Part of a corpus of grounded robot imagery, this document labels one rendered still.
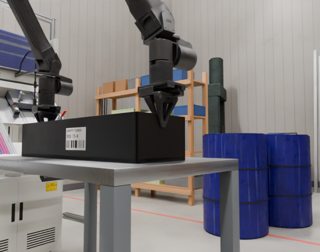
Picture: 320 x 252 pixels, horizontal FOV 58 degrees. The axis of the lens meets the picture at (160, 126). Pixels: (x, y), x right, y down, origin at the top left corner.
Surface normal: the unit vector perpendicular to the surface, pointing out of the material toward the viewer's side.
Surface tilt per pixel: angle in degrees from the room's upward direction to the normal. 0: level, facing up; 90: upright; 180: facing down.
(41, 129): 90
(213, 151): 90
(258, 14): 90
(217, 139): 90
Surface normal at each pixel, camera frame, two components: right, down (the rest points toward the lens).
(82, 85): 0.79, -0.04
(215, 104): -0.36, -0.08
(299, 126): -0.61, -0.05
